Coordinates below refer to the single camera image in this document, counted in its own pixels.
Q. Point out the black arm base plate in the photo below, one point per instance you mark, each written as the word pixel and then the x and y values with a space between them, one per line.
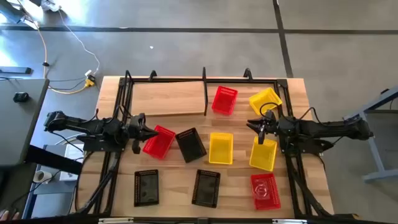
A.
pixel 93 147
pixel 308 150

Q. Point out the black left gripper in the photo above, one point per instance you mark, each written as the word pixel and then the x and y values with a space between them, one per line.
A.
pixel 135 127

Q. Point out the silver metal bracket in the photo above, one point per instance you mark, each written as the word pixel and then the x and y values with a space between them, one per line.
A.
pixel 289 221
pixel 115 220

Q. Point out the black plastic mesh basket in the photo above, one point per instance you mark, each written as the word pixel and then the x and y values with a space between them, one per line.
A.
pixel 190 145
pixel 206 188
pixel 146 188

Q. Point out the black table beam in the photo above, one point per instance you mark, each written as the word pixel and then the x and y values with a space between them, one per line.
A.
pixel 53 159

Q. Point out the blue-grey metal table frame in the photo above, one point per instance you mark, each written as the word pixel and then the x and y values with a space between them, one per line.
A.
pixel 381 176

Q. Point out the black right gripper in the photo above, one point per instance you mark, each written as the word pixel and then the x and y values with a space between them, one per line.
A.
pixel 271 123

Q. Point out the black metal shelf end frame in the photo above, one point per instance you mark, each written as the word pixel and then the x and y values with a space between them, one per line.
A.
pixel 128 74
pixel 205 99

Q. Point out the black clamp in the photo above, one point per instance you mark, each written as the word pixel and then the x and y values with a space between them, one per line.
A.
pixel 152 74
pixel 247 73

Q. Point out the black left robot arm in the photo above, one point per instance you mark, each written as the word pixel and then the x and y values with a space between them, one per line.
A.
pixel 93 126

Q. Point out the small black device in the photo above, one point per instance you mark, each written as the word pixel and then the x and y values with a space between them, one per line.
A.
pixel 20 97

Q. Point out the yellow plug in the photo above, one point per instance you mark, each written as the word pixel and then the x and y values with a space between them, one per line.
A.
pixel 89 82

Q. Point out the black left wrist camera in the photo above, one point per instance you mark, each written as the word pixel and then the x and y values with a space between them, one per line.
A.
pixel 136 147

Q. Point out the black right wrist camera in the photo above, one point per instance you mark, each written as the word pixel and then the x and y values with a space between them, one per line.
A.
pixel 261 137

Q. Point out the white crumpled object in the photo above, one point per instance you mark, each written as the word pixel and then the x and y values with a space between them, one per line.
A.
pixel 52 3

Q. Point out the white plug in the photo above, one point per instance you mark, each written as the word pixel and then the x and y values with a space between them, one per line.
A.
pixel 88 73

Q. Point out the red plastic mesh basket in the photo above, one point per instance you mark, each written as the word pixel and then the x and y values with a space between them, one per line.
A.
pixel 224 100
pixel 159 143
pixel 270 194

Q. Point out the grey metal stand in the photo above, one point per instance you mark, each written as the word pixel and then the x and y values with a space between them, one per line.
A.
pixel 11 13

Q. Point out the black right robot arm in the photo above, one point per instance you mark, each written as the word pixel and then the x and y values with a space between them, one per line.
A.
pixel 326 129

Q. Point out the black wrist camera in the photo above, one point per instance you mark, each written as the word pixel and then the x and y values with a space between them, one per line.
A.
pixel 261 137
pixel 136 147

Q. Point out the person's hand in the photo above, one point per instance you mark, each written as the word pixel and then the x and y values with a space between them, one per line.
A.
pixel 7 215

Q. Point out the white paper cup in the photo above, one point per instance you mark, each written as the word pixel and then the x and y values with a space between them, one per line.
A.
pixel 42 176

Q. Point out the white paper sheet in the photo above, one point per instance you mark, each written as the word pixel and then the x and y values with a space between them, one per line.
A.
pixel 66 176
pixel 74 153

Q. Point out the yellow plastic mesh basket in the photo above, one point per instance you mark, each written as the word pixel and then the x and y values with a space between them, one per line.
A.
pixel 263 155
pixel 264 98
pixel 221 148

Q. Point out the grey side table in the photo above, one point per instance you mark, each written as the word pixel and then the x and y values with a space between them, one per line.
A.
pixel 15 130

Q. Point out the black flat bar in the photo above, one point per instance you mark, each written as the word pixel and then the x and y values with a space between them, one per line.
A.
pixel 15 70

